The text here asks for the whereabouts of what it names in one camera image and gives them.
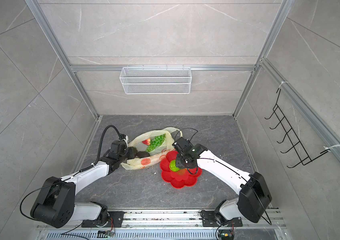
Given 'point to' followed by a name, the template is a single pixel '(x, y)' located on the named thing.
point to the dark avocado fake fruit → (141, 154)
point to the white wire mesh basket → (139, 79)
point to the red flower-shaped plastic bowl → (181, 178)
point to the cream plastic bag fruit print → (155, 155)
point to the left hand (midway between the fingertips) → (133, 146)
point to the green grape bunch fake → (155, 142)
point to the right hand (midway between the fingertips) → (180, 162)
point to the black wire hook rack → (297, 144)
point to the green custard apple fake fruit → (172, 166)
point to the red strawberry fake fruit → (147, 141)
